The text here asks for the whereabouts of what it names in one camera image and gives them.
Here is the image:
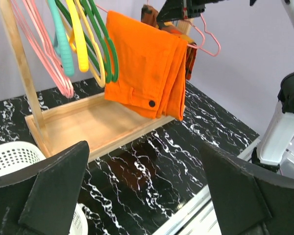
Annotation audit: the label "camouflage orange trousers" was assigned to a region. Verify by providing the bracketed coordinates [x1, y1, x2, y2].
[141, 4, 197, 80]

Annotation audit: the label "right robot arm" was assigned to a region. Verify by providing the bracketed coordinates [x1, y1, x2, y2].
[157, 0, 294, 173]

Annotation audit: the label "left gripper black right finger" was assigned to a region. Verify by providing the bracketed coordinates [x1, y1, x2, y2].
[200, 142, 294, 235]

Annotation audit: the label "thick yellow hanger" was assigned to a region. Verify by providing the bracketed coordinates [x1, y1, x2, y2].
[66, 0, 89, 72]

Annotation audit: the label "pink wire hangers at left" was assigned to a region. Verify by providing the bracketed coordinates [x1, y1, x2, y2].
[11, 0, 74, 98]

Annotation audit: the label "white perforated plastic basket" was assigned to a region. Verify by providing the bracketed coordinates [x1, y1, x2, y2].
[0, 141, 89, 235]

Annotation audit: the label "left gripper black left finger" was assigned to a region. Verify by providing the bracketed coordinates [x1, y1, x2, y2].
[0, 141, 90, 235]

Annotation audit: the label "wooden clothes rack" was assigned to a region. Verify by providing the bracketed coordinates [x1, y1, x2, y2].
[0, 0, 194, 162]

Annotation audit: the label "pink wire hanger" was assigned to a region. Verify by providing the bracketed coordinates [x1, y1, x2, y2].
[95, 3, 221, 57]

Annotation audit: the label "teal hanger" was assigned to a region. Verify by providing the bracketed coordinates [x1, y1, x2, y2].
[47, 0, 74, 77]

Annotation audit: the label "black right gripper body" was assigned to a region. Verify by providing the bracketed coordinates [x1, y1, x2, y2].
[156, 0, 222, 23]

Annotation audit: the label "green hanger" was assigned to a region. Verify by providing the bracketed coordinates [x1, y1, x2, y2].
[80, 0, 119, 83]
[55, 0, 107, 75]

